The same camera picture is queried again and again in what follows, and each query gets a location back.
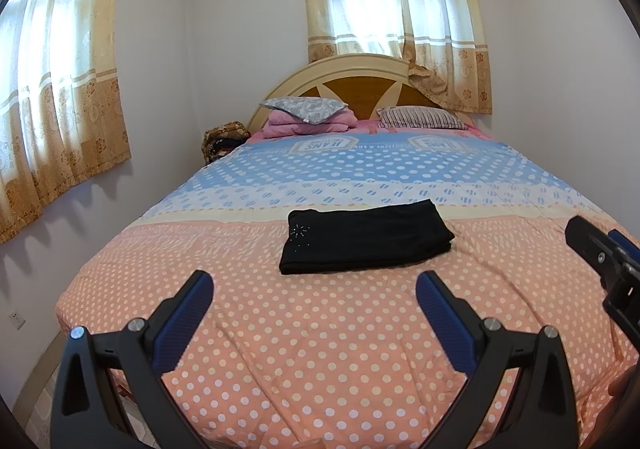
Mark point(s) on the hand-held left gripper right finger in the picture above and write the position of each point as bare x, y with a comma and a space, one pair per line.
445, 319

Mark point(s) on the folded pink blanket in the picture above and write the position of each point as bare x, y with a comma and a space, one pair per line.
310, 126

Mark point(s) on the beige floral window curtain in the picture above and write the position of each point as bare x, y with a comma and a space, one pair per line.
55, 94
395, 19

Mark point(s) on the bed with polka-dot cover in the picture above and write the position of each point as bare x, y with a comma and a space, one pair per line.
350, 329

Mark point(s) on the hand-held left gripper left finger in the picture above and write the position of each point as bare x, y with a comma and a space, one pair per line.
182, 319

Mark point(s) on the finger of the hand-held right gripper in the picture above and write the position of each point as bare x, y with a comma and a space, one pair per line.
625, 243
592, 244

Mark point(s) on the white wall socket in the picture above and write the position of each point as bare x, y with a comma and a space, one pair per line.
16, 319

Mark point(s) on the striped pillow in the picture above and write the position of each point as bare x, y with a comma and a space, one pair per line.
420, 118

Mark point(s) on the grey patterned pillow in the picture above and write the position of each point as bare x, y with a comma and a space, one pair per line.
305, 108

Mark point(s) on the brown patterned bag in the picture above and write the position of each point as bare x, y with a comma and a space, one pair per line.
222, 139

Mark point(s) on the wooden bed headboard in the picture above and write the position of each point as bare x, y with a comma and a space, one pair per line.
350, 84

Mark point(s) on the black pants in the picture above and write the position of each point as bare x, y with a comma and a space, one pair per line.
360, 239

